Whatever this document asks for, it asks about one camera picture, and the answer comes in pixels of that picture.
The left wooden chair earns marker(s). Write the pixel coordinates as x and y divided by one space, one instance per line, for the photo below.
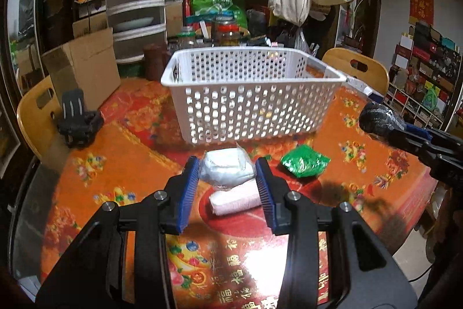
37 114

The shelf of boxes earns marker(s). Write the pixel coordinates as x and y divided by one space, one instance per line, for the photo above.
425 78

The green shopping bag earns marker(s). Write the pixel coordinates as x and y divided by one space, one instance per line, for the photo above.
207 9

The black mesh bundle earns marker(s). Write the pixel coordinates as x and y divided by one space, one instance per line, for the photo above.
378 120

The right wooden chair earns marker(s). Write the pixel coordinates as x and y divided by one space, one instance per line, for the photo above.
366 69

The wooden chair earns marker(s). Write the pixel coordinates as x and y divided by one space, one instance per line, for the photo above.
366 69
37 114

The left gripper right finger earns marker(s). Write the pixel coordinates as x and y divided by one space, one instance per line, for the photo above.
273 191

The brown ceramic mug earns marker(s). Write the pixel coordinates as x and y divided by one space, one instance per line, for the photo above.
156 57

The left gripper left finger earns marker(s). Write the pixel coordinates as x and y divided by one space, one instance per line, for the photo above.
181 189

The red floral tablecloth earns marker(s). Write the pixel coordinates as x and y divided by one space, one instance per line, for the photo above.
230 261

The red lid glass jar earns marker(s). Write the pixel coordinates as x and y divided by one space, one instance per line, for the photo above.
225 31

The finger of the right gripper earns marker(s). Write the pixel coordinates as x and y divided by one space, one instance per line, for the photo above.
407 142
417 131

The brown cardboard box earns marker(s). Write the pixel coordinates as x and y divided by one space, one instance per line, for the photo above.
87 63

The green foil snack bag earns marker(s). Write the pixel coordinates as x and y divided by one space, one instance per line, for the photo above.
303 162

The white perforated plastic basket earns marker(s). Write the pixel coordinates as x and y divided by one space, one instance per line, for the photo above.
227 94

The red wall scroll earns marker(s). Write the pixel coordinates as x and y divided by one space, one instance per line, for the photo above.
421 10

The white soft bundle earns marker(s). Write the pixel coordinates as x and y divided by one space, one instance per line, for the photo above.
226 168

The pink towel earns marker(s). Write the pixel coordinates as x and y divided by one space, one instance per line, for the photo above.
240 198

